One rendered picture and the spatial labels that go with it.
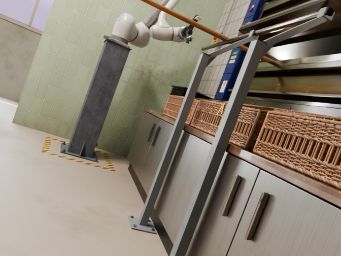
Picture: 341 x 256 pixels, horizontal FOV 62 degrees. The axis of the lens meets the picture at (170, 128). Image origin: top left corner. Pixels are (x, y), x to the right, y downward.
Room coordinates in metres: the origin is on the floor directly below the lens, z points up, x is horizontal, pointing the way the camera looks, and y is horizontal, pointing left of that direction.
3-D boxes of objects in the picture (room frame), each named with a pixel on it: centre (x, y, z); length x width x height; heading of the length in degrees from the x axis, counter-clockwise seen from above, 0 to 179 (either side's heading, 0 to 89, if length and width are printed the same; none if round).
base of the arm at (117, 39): (2.47, 0.70, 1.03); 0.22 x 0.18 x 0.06; 112
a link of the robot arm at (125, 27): (2.48, 0.67, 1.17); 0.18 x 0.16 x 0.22; 149
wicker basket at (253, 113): (1.37, -0.41, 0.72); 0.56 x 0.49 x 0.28; 20
